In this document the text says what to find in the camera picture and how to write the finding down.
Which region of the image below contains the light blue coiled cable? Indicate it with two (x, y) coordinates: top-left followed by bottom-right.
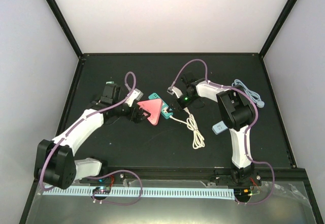
(231, 79), (265, 108)

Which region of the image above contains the right circuit board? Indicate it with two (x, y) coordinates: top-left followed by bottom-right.
(234, 188), (261, 197)

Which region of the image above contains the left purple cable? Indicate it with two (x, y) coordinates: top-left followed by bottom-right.
(40, 71), (143, 206)

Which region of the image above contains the teal power strip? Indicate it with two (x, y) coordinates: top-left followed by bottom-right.
(148, 92), (173, 119)

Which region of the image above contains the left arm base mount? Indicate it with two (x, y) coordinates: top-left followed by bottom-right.
(79, 167), (125, 185)

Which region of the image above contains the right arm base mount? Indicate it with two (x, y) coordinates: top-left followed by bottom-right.
(210, 167), (262, 188)

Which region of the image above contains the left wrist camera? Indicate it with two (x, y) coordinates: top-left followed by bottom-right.
(125, 88), (143, 107)

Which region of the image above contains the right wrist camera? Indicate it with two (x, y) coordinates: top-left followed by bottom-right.
(167, 86), (183, 98)

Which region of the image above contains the left circuit board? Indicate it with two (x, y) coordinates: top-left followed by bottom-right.
(92, 186), (111, 194)

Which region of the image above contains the pink triangular power strip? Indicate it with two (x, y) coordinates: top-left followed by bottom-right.
(137, 99), (163, 126)

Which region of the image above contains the circuit board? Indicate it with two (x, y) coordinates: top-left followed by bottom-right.
(234, 188), (261, 197)
(92, 186), (111, 194)

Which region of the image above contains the white slotted cable duct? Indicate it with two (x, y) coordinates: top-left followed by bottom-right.
(43, 186), (235, 200)

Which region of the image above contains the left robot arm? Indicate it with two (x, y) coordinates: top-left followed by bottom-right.
(34, 83), (151, 189)

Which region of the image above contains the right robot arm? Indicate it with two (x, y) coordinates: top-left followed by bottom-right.
(168, 73), (256, 185)

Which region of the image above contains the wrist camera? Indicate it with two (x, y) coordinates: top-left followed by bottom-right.
(167, 86), (183, 98)
(125, 88), (143, 107)

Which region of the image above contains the white power strip cable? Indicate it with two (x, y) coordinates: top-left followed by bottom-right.
(169, 108), (206, 150)

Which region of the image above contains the light blue power strip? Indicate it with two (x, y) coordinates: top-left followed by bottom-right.
(212, 121), (228, 135)

